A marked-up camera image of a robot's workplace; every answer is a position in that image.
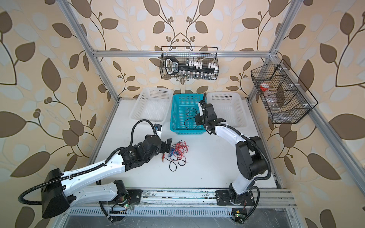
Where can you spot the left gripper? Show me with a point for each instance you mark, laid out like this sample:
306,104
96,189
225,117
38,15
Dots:
168,145

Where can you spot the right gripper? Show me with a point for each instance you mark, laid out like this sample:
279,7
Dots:
198,121

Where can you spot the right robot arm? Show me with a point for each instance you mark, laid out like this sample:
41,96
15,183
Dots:
252,160

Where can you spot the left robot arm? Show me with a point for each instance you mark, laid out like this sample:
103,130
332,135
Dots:
62,190

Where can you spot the teal plastic basket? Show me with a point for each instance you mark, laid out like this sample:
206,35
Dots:
184,109

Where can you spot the right white plastic basket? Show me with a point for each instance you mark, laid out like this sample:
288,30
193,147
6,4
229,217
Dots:
229,106

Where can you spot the white plastic basket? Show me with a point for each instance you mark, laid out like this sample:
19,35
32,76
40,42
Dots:
152,104
229,106

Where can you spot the left white plastic basket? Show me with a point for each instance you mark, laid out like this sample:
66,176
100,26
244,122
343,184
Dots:
152,104

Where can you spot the black tool in basket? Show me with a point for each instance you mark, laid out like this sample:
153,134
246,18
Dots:
173,67

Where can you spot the red item in side basket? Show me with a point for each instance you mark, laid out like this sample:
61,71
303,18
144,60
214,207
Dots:
264,87

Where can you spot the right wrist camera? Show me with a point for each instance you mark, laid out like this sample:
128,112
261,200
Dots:
202,106

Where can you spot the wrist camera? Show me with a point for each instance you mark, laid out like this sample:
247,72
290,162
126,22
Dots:
202,106
158,129

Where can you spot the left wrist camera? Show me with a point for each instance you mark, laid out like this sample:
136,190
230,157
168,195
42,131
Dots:
158,129

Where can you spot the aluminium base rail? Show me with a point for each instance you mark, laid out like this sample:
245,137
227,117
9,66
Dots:
193,198

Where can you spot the back black wire basket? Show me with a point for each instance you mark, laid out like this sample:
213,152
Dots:
203,54

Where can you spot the side black wire basket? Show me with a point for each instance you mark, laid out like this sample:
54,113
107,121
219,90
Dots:
288,99

